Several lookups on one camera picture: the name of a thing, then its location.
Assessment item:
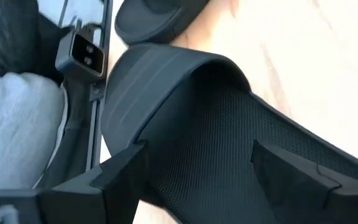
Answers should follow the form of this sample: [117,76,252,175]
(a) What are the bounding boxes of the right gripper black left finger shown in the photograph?
[39,140,150,224]

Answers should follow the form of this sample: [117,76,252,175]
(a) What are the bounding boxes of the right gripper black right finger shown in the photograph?
[250,139,358,224]

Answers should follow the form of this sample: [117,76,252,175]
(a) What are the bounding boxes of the black rubber slide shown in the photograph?
[100,42,358,224]
[114,0,211,46]

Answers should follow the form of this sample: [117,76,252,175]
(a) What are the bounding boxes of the person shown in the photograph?
[0,0,88,190]

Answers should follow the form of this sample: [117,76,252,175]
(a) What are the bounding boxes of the black table camera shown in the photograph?
[55,29,107,82]

